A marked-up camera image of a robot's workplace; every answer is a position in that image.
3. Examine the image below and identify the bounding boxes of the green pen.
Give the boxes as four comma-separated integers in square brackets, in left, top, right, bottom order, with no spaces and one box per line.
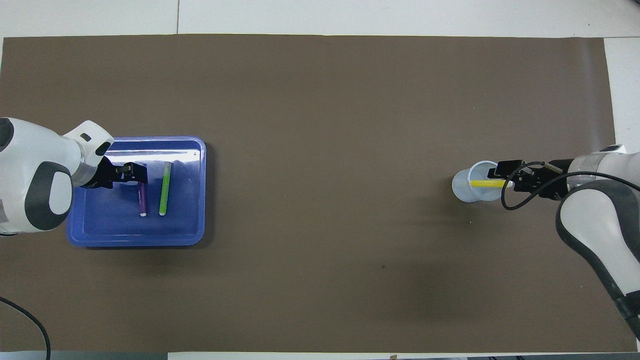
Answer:
[158,161,173,217]

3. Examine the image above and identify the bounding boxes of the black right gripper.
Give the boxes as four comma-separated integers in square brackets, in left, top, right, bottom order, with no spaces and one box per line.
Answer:
[489,159,573,201]

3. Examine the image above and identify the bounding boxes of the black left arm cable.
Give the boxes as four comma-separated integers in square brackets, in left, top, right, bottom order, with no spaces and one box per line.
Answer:
[0,296,52,360]

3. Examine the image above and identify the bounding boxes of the blue plastic tray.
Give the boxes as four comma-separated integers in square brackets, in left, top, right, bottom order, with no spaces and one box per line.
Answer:
[66,136,207,248]

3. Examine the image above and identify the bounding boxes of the brown table mat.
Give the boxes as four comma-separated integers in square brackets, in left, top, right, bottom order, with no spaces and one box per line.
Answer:
[0,34,615,353]

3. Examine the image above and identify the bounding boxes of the clear plastic cup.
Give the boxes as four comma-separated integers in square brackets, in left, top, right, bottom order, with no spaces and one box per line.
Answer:
[451,160,508,203]

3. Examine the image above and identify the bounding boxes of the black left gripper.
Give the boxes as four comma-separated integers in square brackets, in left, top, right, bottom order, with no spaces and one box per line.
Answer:
[82,157,148,190]

